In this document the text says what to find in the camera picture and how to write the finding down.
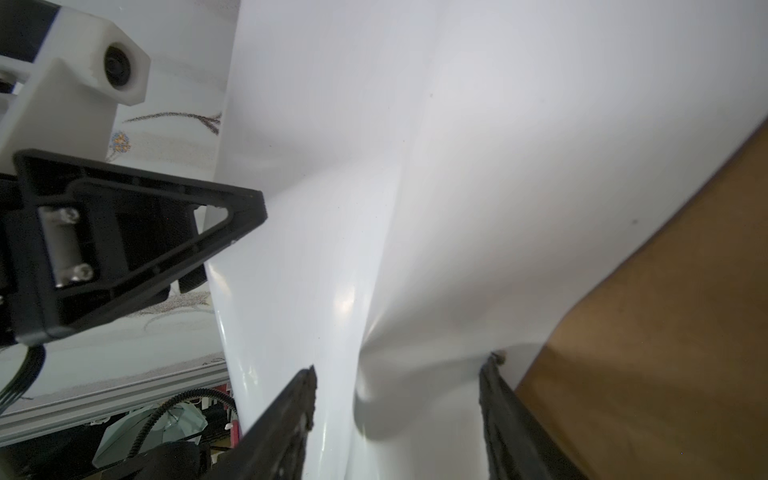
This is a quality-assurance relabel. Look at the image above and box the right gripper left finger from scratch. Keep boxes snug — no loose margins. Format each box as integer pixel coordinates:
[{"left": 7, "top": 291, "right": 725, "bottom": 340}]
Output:
[{"left": 205, "top": 366, "right": 317, "bottom": 480}]

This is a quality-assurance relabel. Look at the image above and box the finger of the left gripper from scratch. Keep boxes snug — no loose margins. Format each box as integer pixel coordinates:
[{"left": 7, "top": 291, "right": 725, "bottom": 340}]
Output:
[{"left": 11, "top": 150, "right": 267, "bottom": 346}]

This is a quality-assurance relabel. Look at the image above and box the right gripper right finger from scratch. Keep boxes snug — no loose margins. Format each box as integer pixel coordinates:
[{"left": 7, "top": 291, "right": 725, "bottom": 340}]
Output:
[{"left": 479, "top": 352, "right": 586, "bottom": 480}]

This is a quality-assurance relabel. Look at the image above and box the white photo paper sheet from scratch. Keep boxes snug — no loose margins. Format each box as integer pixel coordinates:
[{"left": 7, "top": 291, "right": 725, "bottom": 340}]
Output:
[{"left": 207, "top": 1, "right": 767, "bottom": 479}]

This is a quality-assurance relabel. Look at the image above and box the left black corrugated cable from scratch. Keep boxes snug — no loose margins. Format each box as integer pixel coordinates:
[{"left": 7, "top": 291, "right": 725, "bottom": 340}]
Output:
[{"left": 122, "top": 387, "right": 238, "bottom": 463}]

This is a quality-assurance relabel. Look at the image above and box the brown frame backing board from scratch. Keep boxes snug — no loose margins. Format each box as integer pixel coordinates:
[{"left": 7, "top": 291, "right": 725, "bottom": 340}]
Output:
[{"left": 517, "top": 129, "right": 767, "bottom": 479}]

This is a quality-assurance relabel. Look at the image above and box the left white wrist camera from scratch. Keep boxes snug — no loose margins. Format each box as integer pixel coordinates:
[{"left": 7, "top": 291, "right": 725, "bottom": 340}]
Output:
[{"left": 1, "top": 1, "right": 151, "bottom": 176}]

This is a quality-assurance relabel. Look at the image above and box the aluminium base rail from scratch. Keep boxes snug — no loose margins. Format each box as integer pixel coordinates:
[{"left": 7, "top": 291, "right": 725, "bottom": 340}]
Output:
[{"left": 1, "top": 357, "right": 229, "bottom": 447}]

